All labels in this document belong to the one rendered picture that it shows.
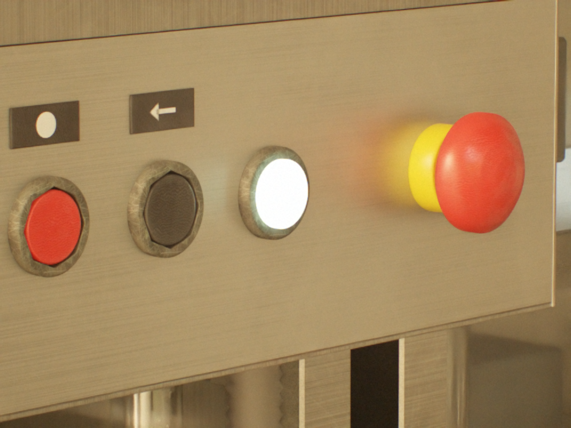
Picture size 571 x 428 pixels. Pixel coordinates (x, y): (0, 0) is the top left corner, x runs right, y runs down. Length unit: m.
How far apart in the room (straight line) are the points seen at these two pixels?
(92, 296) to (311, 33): 0.12
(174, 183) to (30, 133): 0.06
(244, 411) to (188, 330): 0.15
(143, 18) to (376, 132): 0.11
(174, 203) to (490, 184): 0.12
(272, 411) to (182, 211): 0.18
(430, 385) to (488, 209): 0.28
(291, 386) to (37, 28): 0.36
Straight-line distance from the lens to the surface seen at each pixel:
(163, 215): 0.94
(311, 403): 1.23
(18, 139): 0.90
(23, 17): 0.90
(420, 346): 1.27
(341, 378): 1.24
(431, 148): 1.02
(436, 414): 1.29
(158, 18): 0.93
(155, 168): 0.93
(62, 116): 0.91
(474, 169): 1.01
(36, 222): 0.90
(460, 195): 1.01
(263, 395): 1.10
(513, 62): 1.06
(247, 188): 0.96
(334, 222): 1.00
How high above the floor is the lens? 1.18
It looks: 9 degrees down
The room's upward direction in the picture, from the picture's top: straight up
